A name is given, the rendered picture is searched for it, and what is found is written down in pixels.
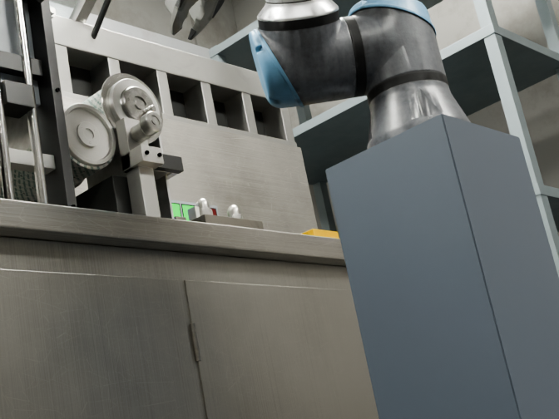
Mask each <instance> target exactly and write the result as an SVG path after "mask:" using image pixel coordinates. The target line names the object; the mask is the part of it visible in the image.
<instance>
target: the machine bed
mask: <svg viewBox="0 0 559 419"><path fill-rule="evenodd" d="M0 237H8V238H17V239H35V240H45V241H55V242H64V243H74V244H93V245H102V246H112V247H122V248H132V249H150V250H160V251H169V252H179V253H188V254H207V255H217V256H226V257H236V258H246V259H264V260H274V261H284V262H294V263H303V264H322V265H331V266H341V267H346V264H345V260H344V253H343V250H342V245H341V241H340V239H336V238H329V237H322V236H314V235H307V234H294V233H287V232H279V231H273V230H265V229H252V228H245V227H238V226H231V225H223V224H210V223H203V222H196V221H189V220H182V219H168V218H161V217H154V216H147V215H139V214H127V213H119V212H112V211H105V210H98V209H84V208H77V207H71V206H63V205H50V204H43V203H36V202H28V201H21V200H8V199H1V198H0Z"/></svg>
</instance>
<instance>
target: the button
mask: <svg viewBox="0 0 559 419"><path fill-rule="evenodd" d="M302 234H307V235H314V236H322V237H329V238H336V239H339V234H338V232H335V231H328V230H322V229H311V230H309V231H306V232H304V233H302Z"/></svg>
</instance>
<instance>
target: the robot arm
mask: <svg viewBox="0 0 559 419"><path fill-rule="evenodd" d="M224 1H225V0H199V1H198V2H197V0H165V5H166V7H167V9H168V10H169V12H170V13H171V34H172V35H175V34H176V33H178V32H179V31H180V30H181V29H182V25H183V22H184V21H185V19H186V18H187V16H188V12H189V14H190V15H191V17H192V18H193V20H194V21H195V24H194V26H193V27H192V29H191V30H190V34H189V36H188V39H189V40H192V39H193V38H195V37H196V36H197V35H198V34H199V33H200V32H201V31H202V30H203V29H204V28H205V27H206V26H207V24H208V23H209V22H210V20H211V19H212V18H214V16H215V15H216V13H218V11H219V10H220V8H221V6H222V5H223V3H224ZM265 1H266V3H265V6H264V7H263V9H262V10H261V11H260V13H259V14H258V16H257V20H258V26H259V29H258V30H257V29H254V30H253V31H251V32H250V33H249V39H250V47H251V51H252V54H253V58H254V61H255V66H256V70H257V72H258V75H259V79H260V83H261V86H262V88H263V91H264V93H265V96H266V98H267V100H268V102H269V103H270V104H271V105H272V106H274V107H276V108H287V107H295V106H299V107H304V106H307V105H312V104H317V103H322V102H328V101H337V100H343V99H349V98H354V97H359V96H366V97H367V99H368V103H369V109H370V123H369V143H368V148H367V149H369V148H371V147H373V146H375V145H377V144H379V143H381V142H384V141H386V140H388V139H390V138H392V137H394V136H396V135H398V134H400V133H402V132H404V131H407V130H409V129H411V128H413V127H415V126H417V125H419V124H421V123H423V122H425V121H427V120H429V119H431V118H434V117H435V116H438V115H440V114H444V115H447V116H451V117H455V118H458V119H460V120H463V121H468V122H470V120H469V119H468V118H467V116H466V115H465V113H464V112H463V110H462V108H461V107H460V105H459V104H458V103H457V101H456V100H455V98H454V97H453V95H452V93H451V92H450V89H449V86H448V80H447V77H446V73H445V71H444V67H443V61H442V58H441V54H440V51H439V48H438V42H437V38H436V36H437V33H436V30H435V27H434V25H433V24H432V22H431V18H430V16H429V13H428V10H427V8H426V7H425V6H424V5H423V4H422V3H421V2H420V1H418V0H367V1H364V0H362V1H360V2H358V3H356V4H355V5H354V6H353V7H352V8H351V9H350V11H349V15H348V16H347V17H339V6H338V5H337V4H336V3H335V2H333V1H332V0H265Z"/></svg>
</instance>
